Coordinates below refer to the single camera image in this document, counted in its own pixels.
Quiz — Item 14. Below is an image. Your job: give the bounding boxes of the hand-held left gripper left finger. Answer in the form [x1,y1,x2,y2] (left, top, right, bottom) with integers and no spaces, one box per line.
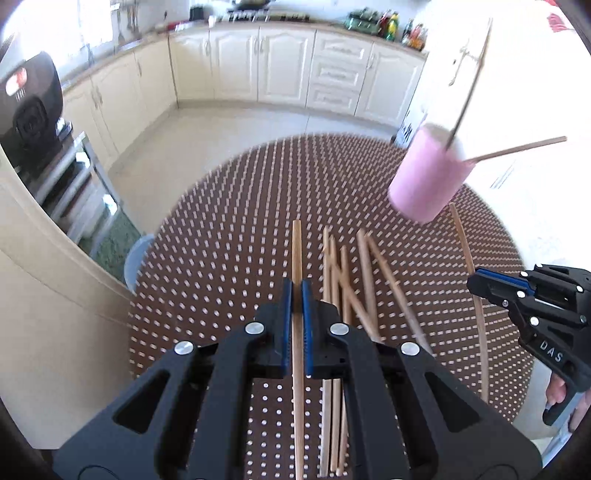
[55,278,294,480]

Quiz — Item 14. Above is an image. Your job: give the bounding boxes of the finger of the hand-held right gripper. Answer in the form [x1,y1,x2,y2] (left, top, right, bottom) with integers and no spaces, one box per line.
[466,268,533,308]
[518,264,591,297]

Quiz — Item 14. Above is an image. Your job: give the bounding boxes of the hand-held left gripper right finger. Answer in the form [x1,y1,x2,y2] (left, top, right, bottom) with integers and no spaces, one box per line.
[301,280,542,480]

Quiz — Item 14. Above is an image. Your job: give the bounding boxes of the pile of wooden chopsticks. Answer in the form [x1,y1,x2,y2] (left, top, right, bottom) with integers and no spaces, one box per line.
[321,225,435,478]

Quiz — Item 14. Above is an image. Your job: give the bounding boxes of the pink cup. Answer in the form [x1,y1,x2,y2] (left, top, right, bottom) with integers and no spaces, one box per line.
[387,124,476,225]

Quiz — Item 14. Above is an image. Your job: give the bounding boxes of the person's right hand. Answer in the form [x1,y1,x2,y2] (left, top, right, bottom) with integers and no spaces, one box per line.
[545,373,591,432]

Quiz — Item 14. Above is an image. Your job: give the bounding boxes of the brown polka dot tablecloth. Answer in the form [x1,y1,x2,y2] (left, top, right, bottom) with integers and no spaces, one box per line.
[127,134,536,480]

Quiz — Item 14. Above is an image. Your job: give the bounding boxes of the pale blue plastic stool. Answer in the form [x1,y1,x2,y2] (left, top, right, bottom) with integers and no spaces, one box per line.
[124,233,155,294]

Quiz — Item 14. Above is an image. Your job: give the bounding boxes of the white panel door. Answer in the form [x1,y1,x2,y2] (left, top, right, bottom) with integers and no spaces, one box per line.
[394,0,591,296]

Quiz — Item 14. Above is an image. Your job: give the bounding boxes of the green floor mat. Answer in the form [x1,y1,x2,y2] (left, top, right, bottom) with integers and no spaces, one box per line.
[90,210,141,282]

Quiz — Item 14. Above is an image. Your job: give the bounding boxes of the cream cabinet drawer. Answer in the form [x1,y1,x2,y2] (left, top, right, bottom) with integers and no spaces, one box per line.
[306,85,362,116]
[310,60,368,90]
[315,33,374,63]

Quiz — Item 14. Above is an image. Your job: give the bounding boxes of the beige curved cabinet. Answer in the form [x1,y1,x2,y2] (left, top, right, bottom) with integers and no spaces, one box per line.
[0,138,134,450]

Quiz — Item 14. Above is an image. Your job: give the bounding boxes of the metal shelf rack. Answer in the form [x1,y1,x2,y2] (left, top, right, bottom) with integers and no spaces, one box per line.
[28,122,123,250]

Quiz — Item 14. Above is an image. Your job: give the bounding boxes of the red diamond door poster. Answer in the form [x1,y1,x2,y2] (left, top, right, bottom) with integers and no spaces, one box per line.
[547,11,578,33]

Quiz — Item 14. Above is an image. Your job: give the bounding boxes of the cream lower kitchen cabinets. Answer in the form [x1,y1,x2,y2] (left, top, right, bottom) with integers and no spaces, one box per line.
[60,21,428,162]

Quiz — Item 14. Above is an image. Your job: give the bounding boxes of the green countertop appliance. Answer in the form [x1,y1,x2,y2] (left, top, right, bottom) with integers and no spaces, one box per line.
[348,9,382,32]

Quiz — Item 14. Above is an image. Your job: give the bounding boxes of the black gas stove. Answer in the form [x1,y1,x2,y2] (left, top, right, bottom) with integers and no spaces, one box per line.
[217,11,311,23]

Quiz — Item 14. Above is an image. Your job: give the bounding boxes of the black countertop appliance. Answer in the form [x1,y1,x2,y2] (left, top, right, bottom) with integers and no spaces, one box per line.
[0,51,65,174]

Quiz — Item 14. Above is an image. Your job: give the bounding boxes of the metal door handle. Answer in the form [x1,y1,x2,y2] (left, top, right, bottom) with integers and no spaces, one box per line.
[449,41,485,88]

